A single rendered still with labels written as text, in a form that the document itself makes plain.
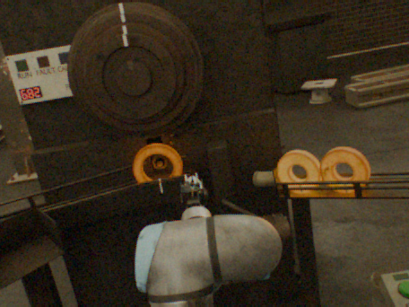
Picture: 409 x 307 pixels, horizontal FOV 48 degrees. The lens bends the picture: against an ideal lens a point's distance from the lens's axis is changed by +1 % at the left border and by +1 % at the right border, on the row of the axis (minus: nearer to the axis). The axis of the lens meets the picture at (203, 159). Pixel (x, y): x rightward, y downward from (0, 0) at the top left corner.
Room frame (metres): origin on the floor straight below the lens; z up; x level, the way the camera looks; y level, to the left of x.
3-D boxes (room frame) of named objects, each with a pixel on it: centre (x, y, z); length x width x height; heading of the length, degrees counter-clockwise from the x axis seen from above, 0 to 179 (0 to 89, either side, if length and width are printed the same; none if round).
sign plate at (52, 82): (1.75, 0.51, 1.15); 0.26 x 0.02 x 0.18; 89
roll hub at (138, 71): (1.53, 0.18, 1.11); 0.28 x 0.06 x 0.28; 89
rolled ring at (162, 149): (1.63, 0.18, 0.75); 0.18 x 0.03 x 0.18; 88
